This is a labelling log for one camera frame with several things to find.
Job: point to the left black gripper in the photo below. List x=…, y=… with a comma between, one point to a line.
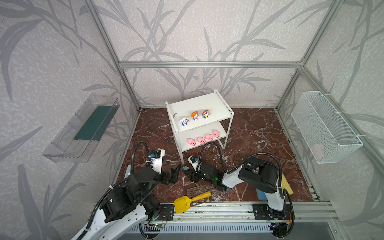
x=167, y=176

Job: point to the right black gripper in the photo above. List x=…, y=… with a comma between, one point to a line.
x=195, y=173

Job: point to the pink pig toy pair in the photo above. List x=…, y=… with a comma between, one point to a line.
x=201, y=140
x=191, y=142

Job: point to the white blue small figurine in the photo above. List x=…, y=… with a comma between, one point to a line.
x=184, y=121

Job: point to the orange blue cat figurine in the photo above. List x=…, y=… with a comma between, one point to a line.
x=195, y=115

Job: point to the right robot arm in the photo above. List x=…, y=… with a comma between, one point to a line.
x=261, y=170

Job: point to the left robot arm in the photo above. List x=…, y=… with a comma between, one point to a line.
x=128, y=204

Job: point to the white two-tier shelf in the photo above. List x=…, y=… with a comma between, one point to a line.
x=200, y=120

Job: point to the brown slotted spatula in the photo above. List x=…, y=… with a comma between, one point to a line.
x=198, y=190

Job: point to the yellow toy shovel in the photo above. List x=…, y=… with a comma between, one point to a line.
x=184, y=203

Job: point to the light blue round object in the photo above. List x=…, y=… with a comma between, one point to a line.
x=128, y=171

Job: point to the green circuit board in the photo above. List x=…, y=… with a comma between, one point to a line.
x=155, y=227

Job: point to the blue sponge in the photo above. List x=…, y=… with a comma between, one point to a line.
x=261, y=195

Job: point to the yellow sponge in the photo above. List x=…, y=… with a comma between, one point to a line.
x=286, y=186

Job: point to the pink toy in basket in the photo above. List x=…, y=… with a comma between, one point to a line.
x=318, y=151

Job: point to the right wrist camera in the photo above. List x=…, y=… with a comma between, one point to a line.
x=195, y=162

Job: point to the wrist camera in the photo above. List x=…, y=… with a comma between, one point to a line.
x=195, y=162
x=155, y=160

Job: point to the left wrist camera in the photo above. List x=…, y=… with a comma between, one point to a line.
x=155, y=160

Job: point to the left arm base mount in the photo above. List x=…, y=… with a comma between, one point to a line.
x=157, y=211

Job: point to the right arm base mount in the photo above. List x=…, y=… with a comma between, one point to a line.
x=271, y=211

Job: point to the clear plastic wall bin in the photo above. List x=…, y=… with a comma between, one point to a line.
x=79, y=138

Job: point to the aluminium front rail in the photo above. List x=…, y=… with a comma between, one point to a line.
x=249, y=212

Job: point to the white wire mesh basket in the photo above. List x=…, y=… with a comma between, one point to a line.
x=321, y=123

